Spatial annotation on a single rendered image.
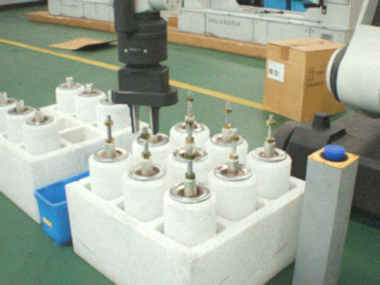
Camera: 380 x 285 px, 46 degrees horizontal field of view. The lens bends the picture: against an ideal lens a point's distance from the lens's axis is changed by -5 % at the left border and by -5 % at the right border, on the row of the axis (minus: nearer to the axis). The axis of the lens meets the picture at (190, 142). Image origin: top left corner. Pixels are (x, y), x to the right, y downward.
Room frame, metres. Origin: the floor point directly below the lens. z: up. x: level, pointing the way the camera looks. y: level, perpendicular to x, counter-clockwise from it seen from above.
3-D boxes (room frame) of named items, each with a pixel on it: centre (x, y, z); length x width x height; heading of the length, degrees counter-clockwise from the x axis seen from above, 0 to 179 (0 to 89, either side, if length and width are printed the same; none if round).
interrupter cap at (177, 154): (0.91, 0.00, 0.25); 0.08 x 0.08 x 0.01
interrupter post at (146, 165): (0.82, 0.08, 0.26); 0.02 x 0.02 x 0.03
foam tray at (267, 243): (0.91, 0.00, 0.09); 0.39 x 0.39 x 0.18; 45
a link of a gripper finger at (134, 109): (0.83, 0.11, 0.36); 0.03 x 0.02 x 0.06; 168
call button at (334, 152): (0.76, -0.26, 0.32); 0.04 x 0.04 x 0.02
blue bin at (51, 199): (1.06, 0.24, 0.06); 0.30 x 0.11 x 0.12; 134
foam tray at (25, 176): (1.30, 0.39, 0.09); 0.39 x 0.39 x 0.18; 45
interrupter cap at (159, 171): (0.82, 0.08, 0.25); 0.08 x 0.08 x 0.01
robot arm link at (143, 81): (0.83, 0.08, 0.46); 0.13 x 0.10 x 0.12; 78
